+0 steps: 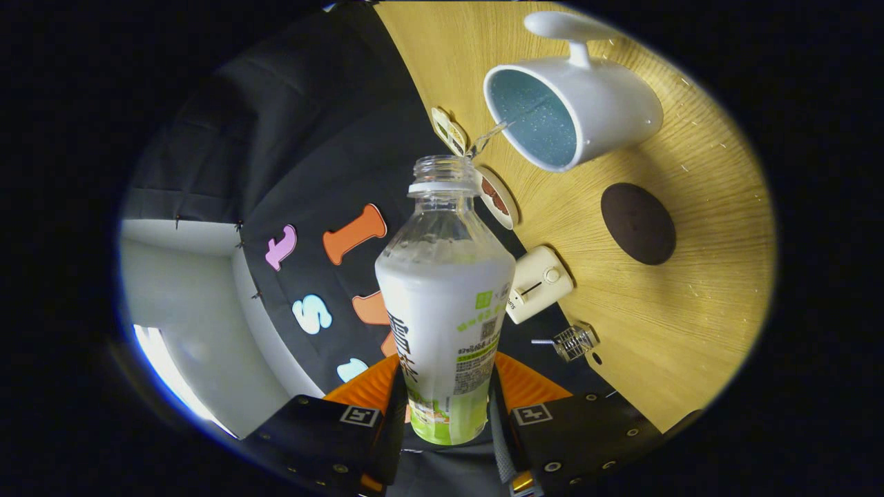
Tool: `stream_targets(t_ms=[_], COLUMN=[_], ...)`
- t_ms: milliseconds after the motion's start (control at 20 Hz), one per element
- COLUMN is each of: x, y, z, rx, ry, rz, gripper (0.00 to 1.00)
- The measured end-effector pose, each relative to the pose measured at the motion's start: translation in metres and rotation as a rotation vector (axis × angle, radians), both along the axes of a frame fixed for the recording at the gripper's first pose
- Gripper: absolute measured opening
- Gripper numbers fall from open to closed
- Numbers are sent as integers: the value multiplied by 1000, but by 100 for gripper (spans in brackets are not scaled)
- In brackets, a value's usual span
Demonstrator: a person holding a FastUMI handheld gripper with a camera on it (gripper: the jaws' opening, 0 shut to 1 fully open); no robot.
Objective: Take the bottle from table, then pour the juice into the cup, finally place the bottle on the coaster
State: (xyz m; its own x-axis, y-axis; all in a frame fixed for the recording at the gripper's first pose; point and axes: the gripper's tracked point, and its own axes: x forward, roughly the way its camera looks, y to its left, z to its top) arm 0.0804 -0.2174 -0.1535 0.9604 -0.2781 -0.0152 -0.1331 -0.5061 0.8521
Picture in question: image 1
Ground long ceiling light panel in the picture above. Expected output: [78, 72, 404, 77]
[131, 324, 239, 439]

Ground wooden table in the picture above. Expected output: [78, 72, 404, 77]
[373, 0, 778, 434]

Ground clear bottle with white-green label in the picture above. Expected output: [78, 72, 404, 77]
[375, 155, 517, 446]

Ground white cup with blue inside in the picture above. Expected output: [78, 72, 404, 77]
[483, 10, 664, 173]

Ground clear juice stream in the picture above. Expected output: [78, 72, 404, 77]
[467, 121, 515, 158]

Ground white toaster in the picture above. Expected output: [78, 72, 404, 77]
[506, 245, 575, 325]

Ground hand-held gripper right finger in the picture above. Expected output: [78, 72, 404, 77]
[489, 352, 664, 497]

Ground white round plate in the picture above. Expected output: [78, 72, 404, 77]
[474, 166, 520, 231]

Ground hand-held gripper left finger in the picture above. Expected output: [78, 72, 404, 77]
[242, 353, 408, 496]

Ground dark brown round coaster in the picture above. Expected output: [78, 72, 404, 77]
[600, 182, 678, 266]

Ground metal wire utensil holder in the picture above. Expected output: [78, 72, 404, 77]
[552, 321, 600, 363]

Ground white divided condiment dish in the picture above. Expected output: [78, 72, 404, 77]
[431, 106, 469, 157]

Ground red-brown food pieces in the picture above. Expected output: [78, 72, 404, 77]
[481, 176, 510, 216]

